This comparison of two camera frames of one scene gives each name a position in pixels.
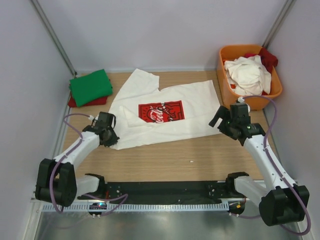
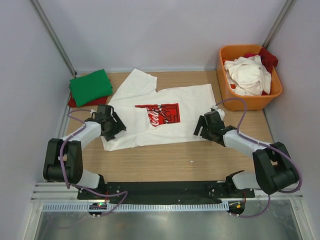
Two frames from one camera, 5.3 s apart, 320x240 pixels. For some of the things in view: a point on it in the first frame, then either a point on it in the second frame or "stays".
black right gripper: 223,122 -> 206,129
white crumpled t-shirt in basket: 247,76 stays
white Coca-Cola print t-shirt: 145,115 stays
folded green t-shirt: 90,87 stays
